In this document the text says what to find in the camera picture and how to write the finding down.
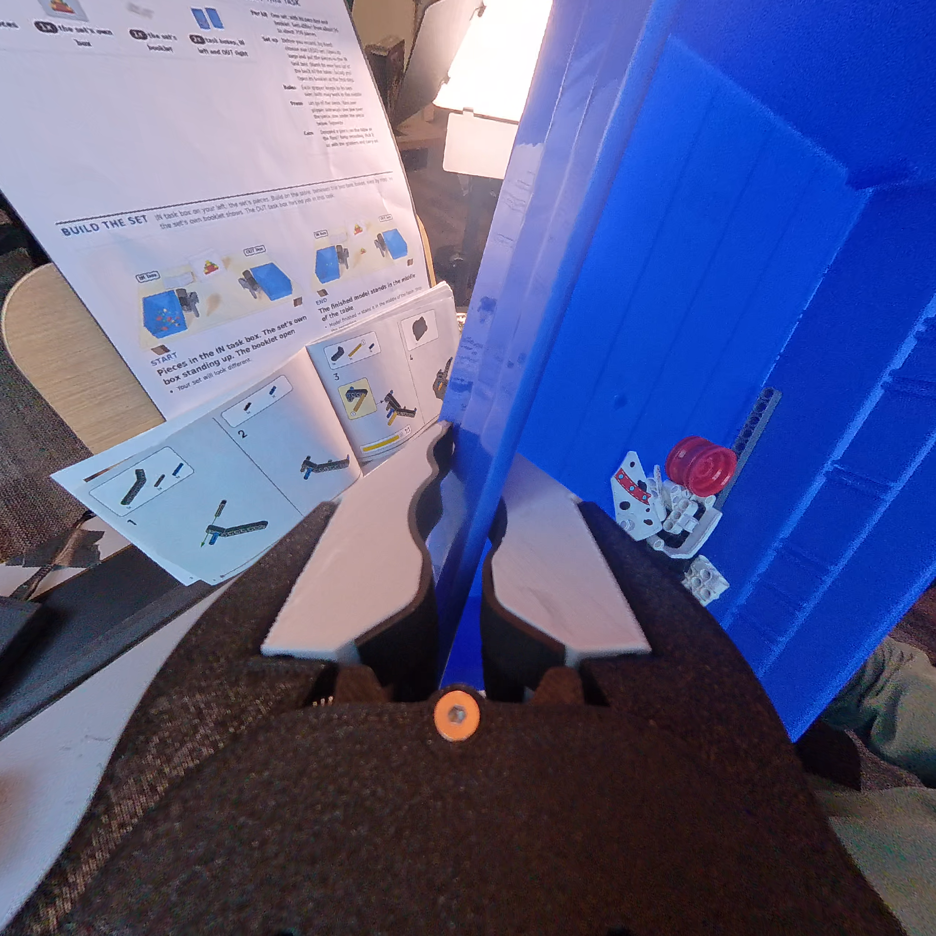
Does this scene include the person's torso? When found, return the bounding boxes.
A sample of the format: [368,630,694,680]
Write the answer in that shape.
[798,637,936,936]

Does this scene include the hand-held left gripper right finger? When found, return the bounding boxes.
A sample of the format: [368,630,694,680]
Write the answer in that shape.
[482,454,653,700]

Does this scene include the red toy wheel hub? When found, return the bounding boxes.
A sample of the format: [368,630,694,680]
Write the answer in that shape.
[667,436,740,498]

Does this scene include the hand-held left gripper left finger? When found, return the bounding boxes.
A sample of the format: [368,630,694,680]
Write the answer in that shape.
[261,423,459,700]

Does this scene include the bright light panel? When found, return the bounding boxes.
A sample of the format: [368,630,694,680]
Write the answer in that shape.
[435,0,555,122]

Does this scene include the large printed instruction sheet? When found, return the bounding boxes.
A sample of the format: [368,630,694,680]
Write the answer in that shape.
[0,0,428,421]

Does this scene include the pile of white toy panels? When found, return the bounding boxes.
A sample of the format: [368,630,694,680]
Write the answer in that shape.
[610,451,732,605]

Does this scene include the instruction booklet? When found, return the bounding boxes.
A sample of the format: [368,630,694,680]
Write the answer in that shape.
[52,283,463,587]

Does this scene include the blue storage bin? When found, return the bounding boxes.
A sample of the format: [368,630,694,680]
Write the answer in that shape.
[436,0,936,741]

